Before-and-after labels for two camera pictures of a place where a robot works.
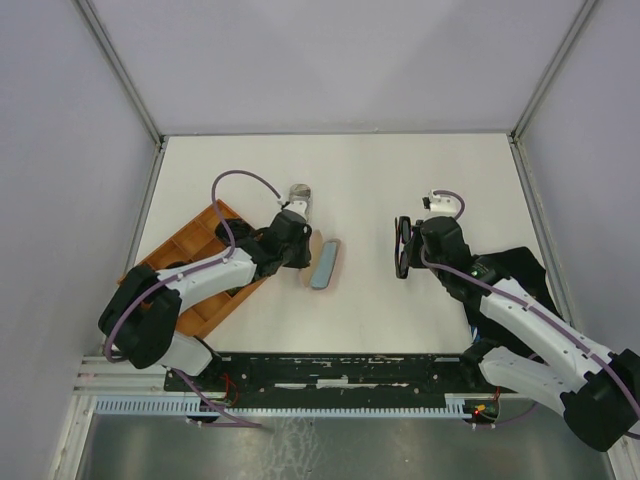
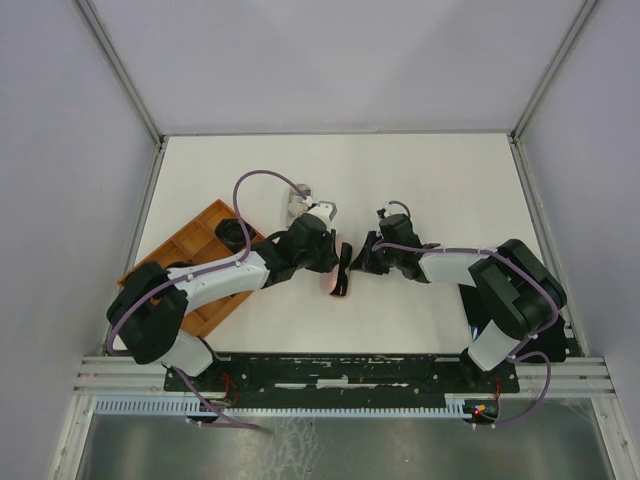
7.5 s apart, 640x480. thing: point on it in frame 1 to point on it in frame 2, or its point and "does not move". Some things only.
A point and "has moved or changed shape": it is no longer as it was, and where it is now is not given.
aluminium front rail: (98, 376) does not move
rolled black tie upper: (239, 228) does not move
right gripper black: (415, 260) to (364, 262)
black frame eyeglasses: (404, 230) has moved or changed shape
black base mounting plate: (404, 375) does not move
